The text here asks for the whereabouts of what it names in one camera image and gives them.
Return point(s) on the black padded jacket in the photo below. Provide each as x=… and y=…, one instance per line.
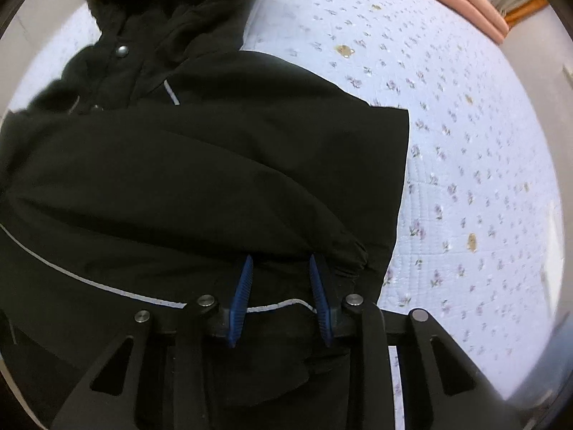
x=162, y=157

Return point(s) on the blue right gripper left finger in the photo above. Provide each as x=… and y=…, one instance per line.
x=232, y=294

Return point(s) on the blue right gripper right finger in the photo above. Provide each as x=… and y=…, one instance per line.
x=329, y=296

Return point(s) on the floral quilted bed cover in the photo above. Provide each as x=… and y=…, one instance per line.
x=460, y=336

